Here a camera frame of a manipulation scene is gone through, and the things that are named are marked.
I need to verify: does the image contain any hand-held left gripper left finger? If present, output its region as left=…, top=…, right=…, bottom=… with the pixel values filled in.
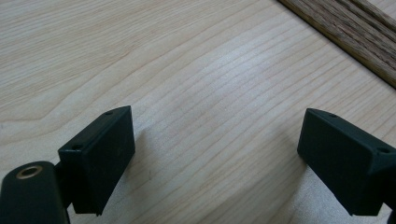
left=57, top=105, right=136, bottom=217

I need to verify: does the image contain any brown wooden chopstick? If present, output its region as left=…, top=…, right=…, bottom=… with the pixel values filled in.
left=276, top=0, right=396, bottom=90

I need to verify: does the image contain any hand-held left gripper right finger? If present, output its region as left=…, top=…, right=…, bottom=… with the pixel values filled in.
left=296, top=107, right=396, bottom=217

